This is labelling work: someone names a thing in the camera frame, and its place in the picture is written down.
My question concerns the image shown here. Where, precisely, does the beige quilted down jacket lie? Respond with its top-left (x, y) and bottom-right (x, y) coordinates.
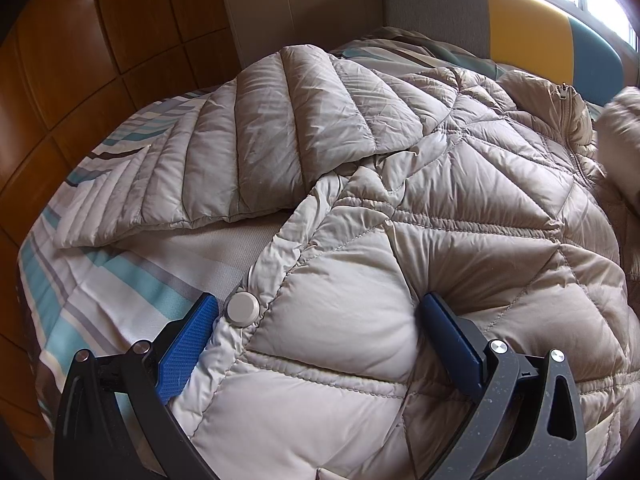
top-left (53, 43), bottom-right (640, 480)

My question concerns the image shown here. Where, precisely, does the striped bed cover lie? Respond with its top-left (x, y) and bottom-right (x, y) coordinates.
top-left (17, 34), bottom-right (606, 466)

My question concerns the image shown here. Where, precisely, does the grey yellow teal headboard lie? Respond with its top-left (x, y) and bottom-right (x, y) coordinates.
top-left (383, 0), bottom-right (634, 105)

